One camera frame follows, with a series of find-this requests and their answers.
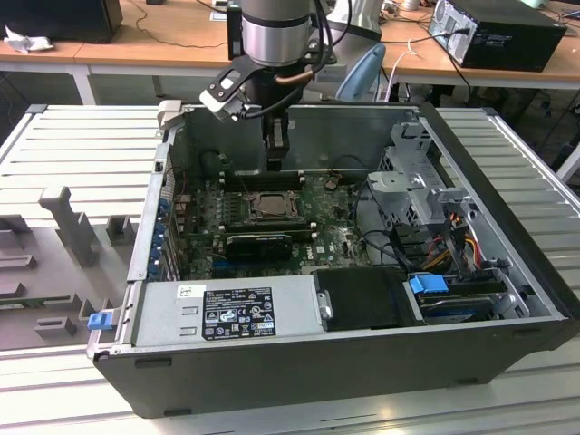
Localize black wire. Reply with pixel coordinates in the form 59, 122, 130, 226
353, 180, 411, 273
337, 155, 371, 173

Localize black open PC case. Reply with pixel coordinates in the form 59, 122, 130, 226
85, 100, 580, 421

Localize black plastic cover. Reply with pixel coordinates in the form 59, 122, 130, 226
311, 266, 428, 333

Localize grey plastic case latch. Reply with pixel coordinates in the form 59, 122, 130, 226
156, 100, 183, 132

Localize wooden desk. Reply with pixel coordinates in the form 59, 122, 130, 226
379, 0, 580, 108
0, 0, 248, 108

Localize silver metal drive cage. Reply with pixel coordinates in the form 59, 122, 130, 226
365, 120, 478, 255

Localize hard disk in blue carrier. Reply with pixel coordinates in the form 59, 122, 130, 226
406, 273, 505, 325

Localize yellow and red wires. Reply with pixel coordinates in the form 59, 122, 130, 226
425, 212, 482, 273

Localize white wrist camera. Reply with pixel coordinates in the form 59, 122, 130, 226
198, 74, 248, 122

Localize black desktop computer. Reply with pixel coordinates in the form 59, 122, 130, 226
428, 0, 569, 73

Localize black graphics card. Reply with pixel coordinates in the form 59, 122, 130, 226
224, 232, 295, 263

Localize CPU socket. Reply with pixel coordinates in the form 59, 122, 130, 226
244, 189, 304, 224

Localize small black box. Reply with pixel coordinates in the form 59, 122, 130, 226
226, 6, 244, 62

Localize green motherboard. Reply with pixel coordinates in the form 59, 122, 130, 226
179, 174, 380, 280

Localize crumpled white paper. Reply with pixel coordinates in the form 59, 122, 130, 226
3, 24, 56, 55

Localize grey power supply unit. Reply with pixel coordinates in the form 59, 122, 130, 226
130, 273, 328, 349

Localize green RAM stick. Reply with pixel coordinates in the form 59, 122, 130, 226
0, 296, 49, 312

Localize metal socket cover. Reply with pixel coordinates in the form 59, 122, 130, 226
247, 191, 302, 223

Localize grey parts rack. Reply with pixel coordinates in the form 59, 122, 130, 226
0, 184, 142, 353

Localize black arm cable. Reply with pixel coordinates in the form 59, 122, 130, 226
244, 0, 353, 121

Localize white cable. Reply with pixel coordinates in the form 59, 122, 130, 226
374, 38, 419, 103

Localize large black box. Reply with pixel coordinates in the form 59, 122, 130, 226
0, 0, 124, 45

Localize CPU with silver top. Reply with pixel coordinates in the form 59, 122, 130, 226
256, 194, 292, 217

